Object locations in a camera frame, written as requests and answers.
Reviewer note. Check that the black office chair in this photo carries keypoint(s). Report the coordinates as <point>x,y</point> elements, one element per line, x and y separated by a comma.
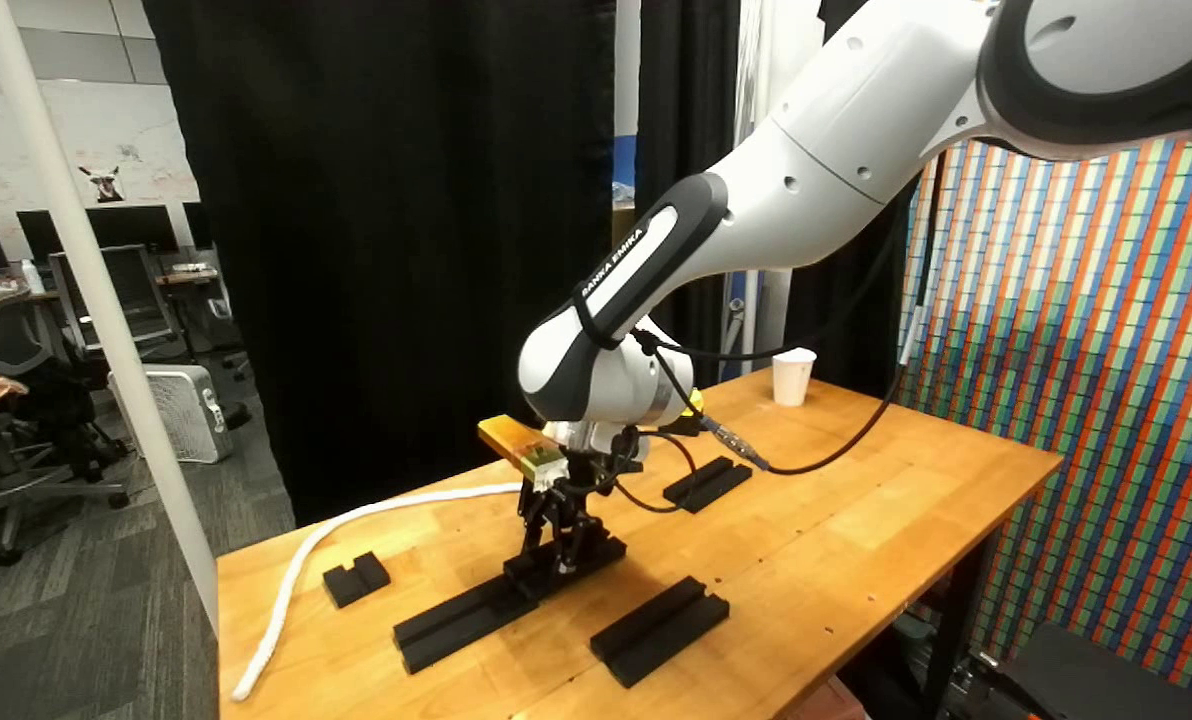
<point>48,403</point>

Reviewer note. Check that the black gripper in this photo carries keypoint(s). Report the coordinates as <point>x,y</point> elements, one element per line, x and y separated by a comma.
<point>578,483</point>

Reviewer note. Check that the tan wrist camera box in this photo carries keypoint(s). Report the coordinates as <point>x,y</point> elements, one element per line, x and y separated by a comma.
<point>511,437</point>

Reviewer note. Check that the white paper cup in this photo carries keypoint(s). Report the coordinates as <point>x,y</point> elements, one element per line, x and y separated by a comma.
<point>792,382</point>

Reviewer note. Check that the black stool seat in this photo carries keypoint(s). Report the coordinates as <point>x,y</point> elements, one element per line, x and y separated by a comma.
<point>1103,682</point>

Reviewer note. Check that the black curtain beside colourful wall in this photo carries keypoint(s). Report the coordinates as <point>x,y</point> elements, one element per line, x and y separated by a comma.
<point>851,307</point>

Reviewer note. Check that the short black grooved piece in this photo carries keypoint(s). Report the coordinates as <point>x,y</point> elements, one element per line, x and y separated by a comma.
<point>356,581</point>

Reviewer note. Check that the brown cardboard box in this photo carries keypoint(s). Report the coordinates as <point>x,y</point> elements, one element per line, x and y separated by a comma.
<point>625,224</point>

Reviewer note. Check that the wide black curtain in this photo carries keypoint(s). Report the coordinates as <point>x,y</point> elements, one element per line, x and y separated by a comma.
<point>380,240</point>

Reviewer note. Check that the white computer case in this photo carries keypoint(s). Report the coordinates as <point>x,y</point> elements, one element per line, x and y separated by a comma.
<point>183,415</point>

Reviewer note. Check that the wide black grooved block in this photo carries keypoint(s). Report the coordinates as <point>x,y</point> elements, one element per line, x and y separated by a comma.
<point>656,632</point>

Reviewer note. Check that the white slanted pole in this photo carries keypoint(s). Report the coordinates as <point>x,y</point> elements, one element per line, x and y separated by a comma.
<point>92,285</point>

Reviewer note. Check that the black table leg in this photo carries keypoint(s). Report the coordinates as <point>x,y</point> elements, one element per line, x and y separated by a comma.
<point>950,643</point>

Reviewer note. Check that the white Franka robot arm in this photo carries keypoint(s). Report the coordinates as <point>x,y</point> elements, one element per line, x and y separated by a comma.
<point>821,146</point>

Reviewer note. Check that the narrow black curtain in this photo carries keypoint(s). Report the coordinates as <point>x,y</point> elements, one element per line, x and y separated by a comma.
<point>683,81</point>

